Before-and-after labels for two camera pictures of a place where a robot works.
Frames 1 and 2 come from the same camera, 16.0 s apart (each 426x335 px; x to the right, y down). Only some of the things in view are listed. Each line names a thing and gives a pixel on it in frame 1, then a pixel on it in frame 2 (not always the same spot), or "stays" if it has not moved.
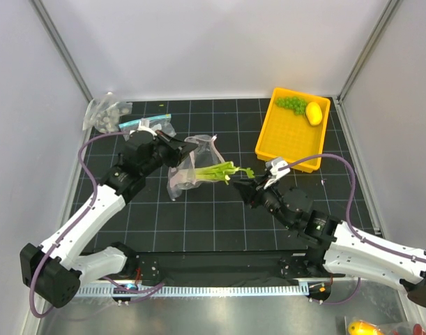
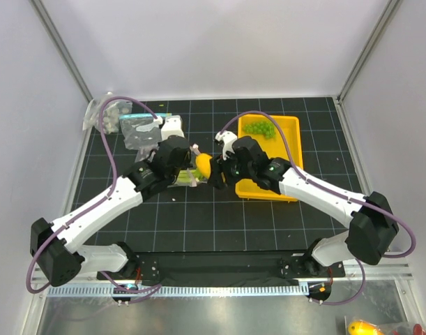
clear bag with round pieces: x=104 y=113 stays
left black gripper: x=174 y=144 → x=187 y=162
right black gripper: x=250 y=194 → x=219 y=169
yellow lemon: x=314 y=113 → x=203 y=163
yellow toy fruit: x=362 y=327 stays
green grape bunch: x=297 y=103 → x=265 y=128
